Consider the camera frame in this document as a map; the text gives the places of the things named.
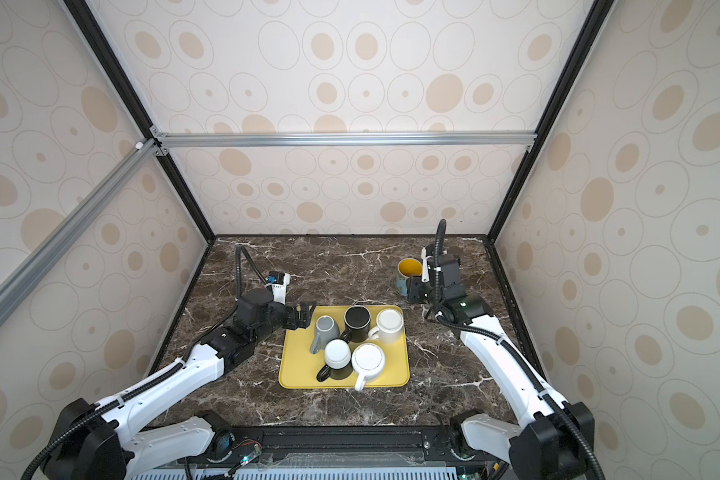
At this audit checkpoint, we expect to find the small grey mug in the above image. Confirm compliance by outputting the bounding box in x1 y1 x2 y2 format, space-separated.
310 315 341 355

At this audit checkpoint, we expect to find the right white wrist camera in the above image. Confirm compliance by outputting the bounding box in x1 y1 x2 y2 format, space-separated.
421 243 440 283

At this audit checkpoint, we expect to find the black mug white base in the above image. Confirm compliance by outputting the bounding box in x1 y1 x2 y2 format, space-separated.
316 339 353 383

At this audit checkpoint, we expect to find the blue mug yellow inside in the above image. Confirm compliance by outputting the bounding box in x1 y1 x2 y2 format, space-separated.
395 258 422 298

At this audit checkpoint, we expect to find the cream white mug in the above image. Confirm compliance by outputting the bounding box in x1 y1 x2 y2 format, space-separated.
368 308 404 345

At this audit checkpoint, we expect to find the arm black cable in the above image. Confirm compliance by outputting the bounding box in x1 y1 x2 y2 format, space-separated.
233 244 271 301
433 218 448 265

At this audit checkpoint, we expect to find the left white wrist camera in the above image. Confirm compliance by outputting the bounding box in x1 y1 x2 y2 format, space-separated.
267 271 291 304

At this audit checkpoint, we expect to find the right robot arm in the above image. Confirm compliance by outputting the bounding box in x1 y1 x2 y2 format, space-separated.
407 246 605 479

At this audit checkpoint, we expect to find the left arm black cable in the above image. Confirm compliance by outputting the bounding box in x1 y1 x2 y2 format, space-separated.
233 244 271 301

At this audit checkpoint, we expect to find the white mug upside down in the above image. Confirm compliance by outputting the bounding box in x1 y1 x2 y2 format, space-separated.
351 343 386 391

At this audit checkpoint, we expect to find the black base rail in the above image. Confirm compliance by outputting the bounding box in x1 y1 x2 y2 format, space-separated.
83 424 601 480

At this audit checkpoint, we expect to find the black mug upside down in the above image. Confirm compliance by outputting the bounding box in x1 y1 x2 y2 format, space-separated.
340 305 371 343

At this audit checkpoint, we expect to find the horizontal aluminium rail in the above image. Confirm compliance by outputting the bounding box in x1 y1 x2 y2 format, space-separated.
157 131 536 148

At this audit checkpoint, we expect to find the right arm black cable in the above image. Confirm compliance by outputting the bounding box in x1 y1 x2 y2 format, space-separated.
433 218 448 265

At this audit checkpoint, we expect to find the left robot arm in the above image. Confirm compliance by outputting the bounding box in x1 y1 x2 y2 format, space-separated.
22 288 317 479

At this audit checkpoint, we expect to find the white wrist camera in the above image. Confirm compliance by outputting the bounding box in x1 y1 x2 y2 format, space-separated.
421 243 440 283
267 271 291 304

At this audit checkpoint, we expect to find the left slanted aluminium rail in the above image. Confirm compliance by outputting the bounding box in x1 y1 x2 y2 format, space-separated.
0 138 158 328

